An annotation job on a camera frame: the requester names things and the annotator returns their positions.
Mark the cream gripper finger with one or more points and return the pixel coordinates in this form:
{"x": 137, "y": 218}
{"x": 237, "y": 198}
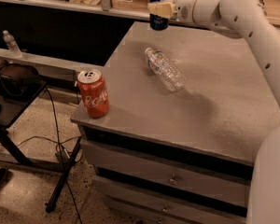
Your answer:
{"x": 165, "y": 9}

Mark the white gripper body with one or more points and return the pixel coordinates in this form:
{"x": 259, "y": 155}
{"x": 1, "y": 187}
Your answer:
{"x": 184, "y": 7}

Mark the blue pepsi can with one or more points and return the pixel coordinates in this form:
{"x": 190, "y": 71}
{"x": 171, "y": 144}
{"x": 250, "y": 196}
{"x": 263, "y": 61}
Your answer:
{"x": 156, "y": 22}

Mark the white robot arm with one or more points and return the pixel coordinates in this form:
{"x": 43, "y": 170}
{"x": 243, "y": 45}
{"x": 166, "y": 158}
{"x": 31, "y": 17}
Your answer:
{"x": 245, "y": 19}

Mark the red coke can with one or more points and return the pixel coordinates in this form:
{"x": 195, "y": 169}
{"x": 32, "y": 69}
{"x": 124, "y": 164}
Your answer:
{"x": 93, "y": 92}

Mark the clear plastic bottle lying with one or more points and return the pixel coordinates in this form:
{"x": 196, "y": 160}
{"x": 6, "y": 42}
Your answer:
{"x": 165, "y": 69}

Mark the grey drawer cabinet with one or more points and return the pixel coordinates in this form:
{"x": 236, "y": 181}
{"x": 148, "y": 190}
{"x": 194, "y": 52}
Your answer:
{"x": 217, "y": 121}

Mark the grey low shelf ledge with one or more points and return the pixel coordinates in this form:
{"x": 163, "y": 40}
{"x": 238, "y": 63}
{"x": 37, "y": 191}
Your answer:
{"x": 48, "y": 66}

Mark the small upright water bottle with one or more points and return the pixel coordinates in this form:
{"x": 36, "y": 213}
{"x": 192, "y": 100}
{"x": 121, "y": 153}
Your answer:
{"x": 12, "y": 44}

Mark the dark bag on table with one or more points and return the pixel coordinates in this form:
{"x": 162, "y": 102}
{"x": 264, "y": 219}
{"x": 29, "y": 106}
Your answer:
{"x": 17, "y": 81}

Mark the top grey drawer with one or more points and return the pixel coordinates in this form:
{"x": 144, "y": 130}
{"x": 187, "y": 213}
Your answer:
{"x": 225, "y": 188}

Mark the grey drawer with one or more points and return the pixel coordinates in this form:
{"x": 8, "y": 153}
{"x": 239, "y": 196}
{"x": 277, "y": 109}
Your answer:
{"x": 156, "y": 207}
{"x": 225, "y": 188}

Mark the middle grey drawer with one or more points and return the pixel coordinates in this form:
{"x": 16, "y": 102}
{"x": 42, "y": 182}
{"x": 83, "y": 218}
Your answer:
{"x": 156, "y": 207}

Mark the long grey counter rail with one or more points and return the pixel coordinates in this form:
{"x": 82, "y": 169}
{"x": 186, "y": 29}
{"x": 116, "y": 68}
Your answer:
{"x": 57, "y": 4}

